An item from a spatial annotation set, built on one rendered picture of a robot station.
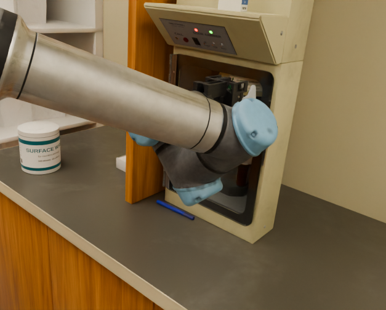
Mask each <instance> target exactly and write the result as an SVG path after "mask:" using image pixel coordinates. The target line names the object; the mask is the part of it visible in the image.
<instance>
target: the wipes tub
mask: <svg viewBox="0 0 386 310"><path fill-rule="evenodd" d="M18 142H19V149H20V161H21V166H22V170H23V171H24V172H26V173H30V174H34V175H43V174H48V173H52V172H55V171H57V170H58V169H59V168H60V167H61V155H60V130H59V125H58V124H56V123H54V122H49V121H32V122H26V123H23V124H21V125H19V126H18Z"/></svg>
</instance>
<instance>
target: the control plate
mask: <svg viewBox="0 0 386 310"><path fill-rule="evenodd" d="M159 19H160V21H161V23H162V24H163V26H164V27H165V29H166V31H167V32H168V34H169V36H170V37H171V39H172V40H173V42H174V44H179V45H183V46H189V47H195V48H200V49H206V50H213V51H217V52H223V53H227V54H233V55H237V54H236V51H235V49H234V47H233V44H232V43H231V41H230V38H229V36H228V33H227V31H226V29H225V27H223V26H215V25H206V24H200V23H192V22H183V21H178V20H169V19H164V18H159ZM195 28H196V29H198V32H197V31H195V30H194V29H195ZM209 30H211V31H212V32H213V34H211V33H210V32H209ZM176 36H177V37H178V39H176V38H175V37H176ZM183 38H187V39H188V42H185V41H184V40H183ZM192 38H197V39H198V41H199V43H200V44H201V45H196V44H195V43H194V41H193V39H192ZM203 41H206V42H207V44H204V42H203ZM212 42H214V43H215V45H214V46H212ZM220 44H223V45H224V46H223V47H221V46H220Z"/></svg>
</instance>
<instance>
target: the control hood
mask: <svg viewBox="0 0 386 310"><path fill-rule="evenodd" d="M144 7H145V9H146V11H147V12H148V14H149V16H150V17H151V19H152V20H153V22H154V24H155V25H156V27H157V28H158V30H159V32H160V33H161V34H162V36H163V38H164V39H165V41H166V42H167V44H169V45H172V46H178V47H184V48H188V49H195V50H201V51H205V52H211V53H215V54H221V55H228V56H231V57H238V58H244V59H248V60H254V61H258V62H265V63H271V64H275V65H277V64H280V63H281V60H282V56H283V48H284V41H285V36H286V29H287V22H288V17H287V15H277V14H265V13H259V12H237V11H230V10H218V9H217V8H211V7H199V6H188V5H181V4H164V3H153V2H145V3H144ZM159 18H164V19H169V20H178V21H183V22H192V23H200V24H206V25H215V26H223V27H225V29H226V31H227V33H228V36H229V38H230V41H231V43H232V44H233V47H234V49H235V51H236V54H237V55H233V54H227V53H223V52H217V51H213V50H206V49H200V48H195V47H189V46H183V45H179V44H174V42H173V40H172V39H171V37H170V36H169V34H168V32H167V31H166V29H165V27H164V26H163V24H162V23H161V21H160V19H159Z"/></svg>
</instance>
